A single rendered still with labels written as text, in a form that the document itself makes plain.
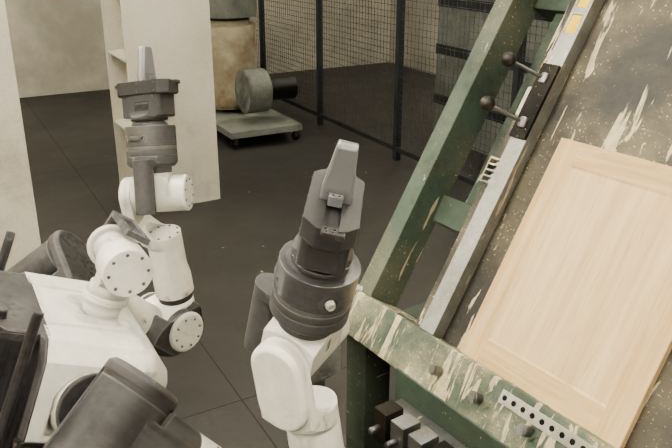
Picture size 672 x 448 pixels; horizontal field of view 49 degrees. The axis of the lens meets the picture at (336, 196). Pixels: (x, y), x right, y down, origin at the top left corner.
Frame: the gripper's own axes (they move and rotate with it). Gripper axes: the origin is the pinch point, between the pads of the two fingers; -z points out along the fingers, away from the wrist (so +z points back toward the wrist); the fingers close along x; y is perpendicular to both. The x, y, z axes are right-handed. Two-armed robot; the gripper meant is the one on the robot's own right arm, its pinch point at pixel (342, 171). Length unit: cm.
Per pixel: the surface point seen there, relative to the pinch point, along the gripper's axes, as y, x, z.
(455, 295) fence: 37, 83, 72
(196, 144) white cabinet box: -92, 388, 214
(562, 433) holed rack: 57, 44, 71
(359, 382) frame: 21, 87, 111
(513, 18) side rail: 40, 138, 17
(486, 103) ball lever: 33, 104, 30
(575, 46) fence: 52, 116, 14
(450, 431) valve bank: 40, 58, 92
